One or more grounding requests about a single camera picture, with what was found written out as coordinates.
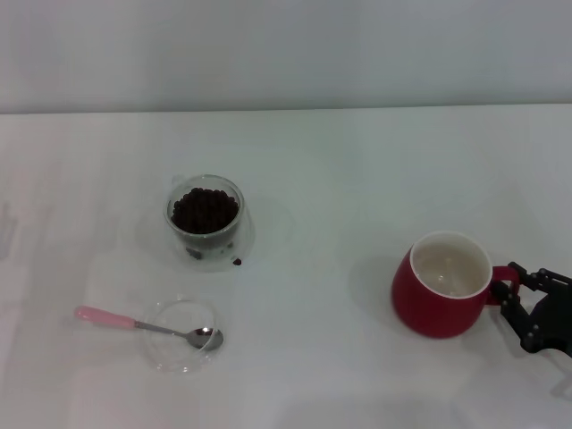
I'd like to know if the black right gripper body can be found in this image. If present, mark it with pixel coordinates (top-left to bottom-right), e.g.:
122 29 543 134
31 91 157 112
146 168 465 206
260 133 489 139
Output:
534 286 572 359

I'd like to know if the red mug with white inside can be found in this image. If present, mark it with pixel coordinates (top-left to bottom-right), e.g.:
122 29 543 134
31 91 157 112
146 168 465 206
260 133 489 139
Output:
391 230 522 340

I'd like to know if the small clear glass dish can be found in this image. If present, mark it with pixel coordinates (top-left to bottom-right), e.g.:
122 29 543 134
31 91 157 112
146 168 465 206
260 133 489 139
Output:
141 298 225 376

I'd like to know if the pink-handled metal spoon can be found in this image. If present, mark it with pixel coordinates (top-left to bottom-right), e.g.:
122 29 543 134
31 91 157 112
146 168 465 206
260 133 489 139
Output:
73 305 224 351

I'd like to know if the pile of coffee beans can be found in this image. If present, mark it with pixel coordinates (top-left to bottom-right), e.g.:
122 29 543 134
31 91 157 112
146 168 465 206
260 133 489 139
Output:
171 187 240 235

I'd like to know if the clear glass saucer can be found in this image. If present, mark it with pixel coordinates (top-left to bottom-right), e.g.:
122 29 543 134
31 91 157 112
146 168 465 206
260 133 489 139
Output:
172 213 257 274

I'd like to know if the clear double-wall glass cup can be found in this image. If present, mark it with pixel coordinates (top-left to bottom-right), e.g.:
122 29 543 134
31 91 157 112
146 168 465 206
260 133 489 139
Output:
163 172 246 263

